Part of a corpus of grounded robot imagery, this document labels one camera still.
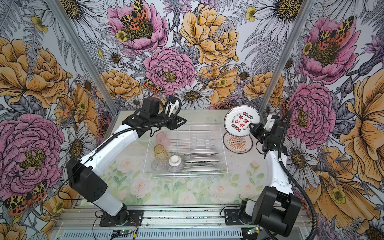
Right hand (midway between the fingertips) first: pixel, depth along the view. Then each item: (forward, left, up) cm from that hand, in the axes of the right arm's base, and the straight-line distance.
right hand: (248, 127), depth 81 cm
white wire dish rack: (+2, +35, -25) cm, 42 cm away
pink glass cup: (+4, +49, -14) cm, 51 cm away
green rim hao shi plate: (-14, +25, -8) cm, 30 cm away
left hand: (-1, +34, +5) cm, 35 cm away
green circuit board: (-42, +64, -24) cm, 81 cm away
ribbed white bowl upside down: (-11, +40, -17) cm, 44 cm away
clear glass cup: (-14, +48, -13) cm, 52 cm away
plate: (-19, +26, -8) cm, 33 cm away
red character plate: (+7, +4, -1) cm, 8 cm away
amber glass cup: (-6, +48, -13) cm, 50 cm away
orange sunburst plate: (+5, 0, -24) cm, 25 cm away
